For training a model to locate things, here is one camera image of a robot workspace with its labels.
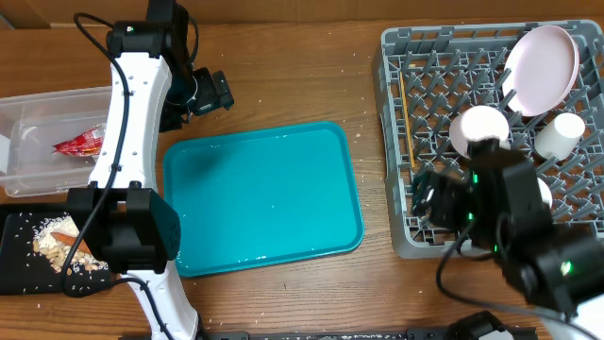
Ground black waste tray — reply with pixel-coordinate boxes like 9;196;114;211
1;203;113;295

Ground red snack wrapper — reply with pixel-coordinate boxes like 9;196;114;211
53;123;106;157

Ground pale green bowl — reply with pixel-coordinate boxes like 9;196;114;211
537;178;553;208

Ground small white plate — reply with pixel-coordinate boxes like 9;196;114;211
449;106;510;159

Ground rice and peanut scraps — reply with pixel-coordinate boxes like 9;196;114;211
32;213;108;275

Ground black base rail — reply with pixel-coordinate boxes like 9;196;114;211
207;327;449;340

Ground wooden chopstick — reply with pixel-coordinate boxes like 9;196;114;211
398;70;415;169

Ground clear plastic bin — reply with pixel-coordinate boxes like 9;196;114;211
0;84;156;198

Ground large white plate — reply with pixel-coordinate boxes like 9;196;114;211
502;25;579;117

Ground grey dishwasher rack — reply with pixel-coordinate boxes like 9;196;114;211
374;20;603;259

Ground white upturned cup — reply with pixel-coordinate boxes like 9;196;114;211
534;112;585;161

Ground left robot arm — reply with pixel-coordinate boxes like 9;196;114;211
67;0;234;339

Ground orange carrot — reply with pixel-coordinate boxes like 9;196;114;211
51;231;92;255

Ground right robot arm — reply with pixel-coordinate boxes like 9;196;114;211
411;138;603;339

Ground teal plastic tray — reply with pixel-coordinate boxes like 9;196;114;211
162;122;364;278

